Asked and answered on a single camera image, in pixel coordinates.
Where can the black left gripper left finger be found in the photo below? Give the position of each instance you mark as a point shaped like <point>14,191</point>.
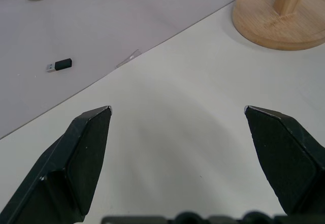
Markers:
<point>76,158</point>

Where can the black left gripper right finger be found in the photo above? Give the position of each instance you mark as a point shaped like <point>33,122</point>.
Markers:
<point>287,158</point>

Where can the wooden round stand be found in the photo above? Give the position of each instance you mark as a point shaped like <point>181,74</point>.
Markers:
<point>281,23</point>

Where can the black USB dongle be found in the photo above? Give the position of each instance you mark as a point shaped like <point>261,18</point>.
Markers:
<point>60,65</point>

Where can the clear tape strip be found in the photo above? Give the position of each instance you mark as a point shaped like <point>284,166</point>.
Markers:
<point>128,58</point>

